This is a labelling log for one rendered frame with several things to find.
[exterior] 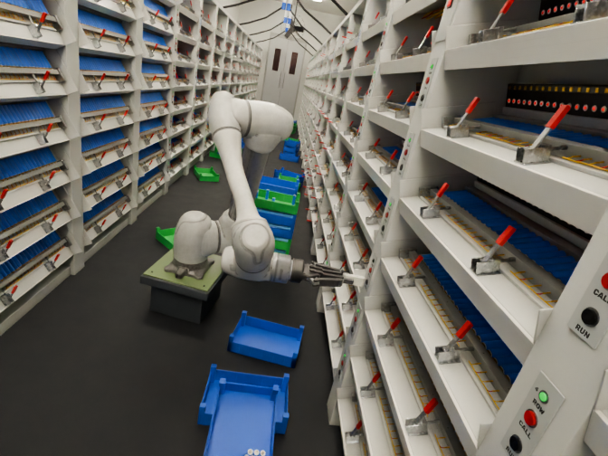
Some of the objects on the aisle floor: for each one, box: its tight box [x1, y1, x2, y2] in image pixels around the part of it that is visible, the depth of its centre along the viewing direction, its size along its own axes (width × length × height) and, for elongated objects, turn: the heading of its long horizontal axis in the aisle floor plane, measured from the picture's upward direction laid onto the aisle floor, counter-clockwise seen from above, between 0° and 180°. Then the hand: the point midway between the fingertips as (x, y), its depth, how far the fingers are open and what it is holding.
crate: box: [197, 364, 290, 434], centre depth 132 cm, size 30×20×8 cm
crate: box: [227, 310, 304, 368], centre depth 164 cm, size 30×20×8 cm
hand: (353, 280), depth 116 cm, fingers closed
